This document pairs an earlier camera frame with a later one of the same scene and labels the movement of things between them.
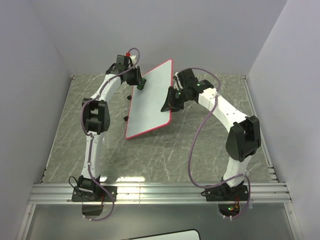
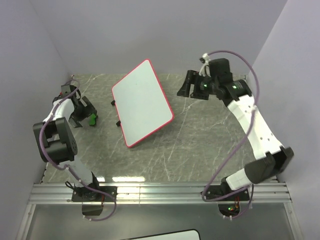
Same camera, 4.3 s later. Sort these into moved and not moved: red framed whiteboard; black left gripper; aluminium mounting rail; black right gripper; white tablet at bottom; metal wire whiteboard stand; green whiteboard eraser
Moved: black right gripper; green whiteboard eraser; red framed whiteboard; metal wire whiteboard stand; black left gripper
Not moved: aluminium mounting rail; white tablet at bottom
